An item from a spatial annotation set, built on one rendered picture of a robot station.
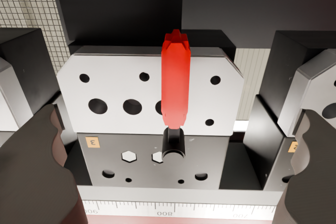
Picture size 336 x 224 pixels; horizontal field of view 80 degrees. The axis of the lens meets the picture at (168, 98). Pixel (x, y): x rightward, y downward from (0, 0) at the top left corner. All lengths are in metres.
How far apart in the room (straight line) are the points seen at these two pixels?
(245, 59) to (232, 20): 2.56
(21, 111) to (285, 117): 0.25
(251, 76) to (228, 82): 3.21
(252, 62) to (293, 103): 3.09
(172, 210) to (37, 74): 0.23
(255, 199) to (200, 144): 0.12
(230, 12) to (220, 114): 0.56
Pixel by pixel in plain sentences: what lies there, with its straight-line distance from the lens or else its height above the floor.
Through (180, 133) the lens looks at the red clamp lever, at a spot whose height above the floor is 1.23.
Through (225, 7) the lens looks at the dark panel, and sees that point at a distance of 0.71.
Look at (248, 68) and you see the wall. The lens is 3.32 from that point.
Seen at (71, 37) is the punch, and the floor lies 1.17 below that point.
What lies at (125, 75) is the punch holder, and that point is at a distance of 0.16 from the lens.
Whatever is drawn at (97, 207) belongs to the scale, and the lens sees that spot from 0.31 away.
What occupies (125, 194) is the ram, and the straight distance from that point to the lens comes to 0.28.
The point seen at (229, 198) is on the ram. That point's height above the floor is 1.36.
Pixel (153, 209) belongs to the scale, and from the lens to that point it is 0.30.
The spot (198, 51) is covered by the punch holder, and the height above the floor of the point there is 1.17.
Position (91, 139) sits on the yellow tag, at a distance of 0.22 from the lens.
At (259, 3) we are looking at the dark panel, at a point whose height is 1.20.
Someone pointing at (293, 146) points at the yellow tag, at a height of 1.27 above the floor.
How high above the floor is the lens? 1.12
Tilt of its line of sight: 31 degrees up
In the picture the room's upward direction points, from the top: 180 degrees counter-clockwise
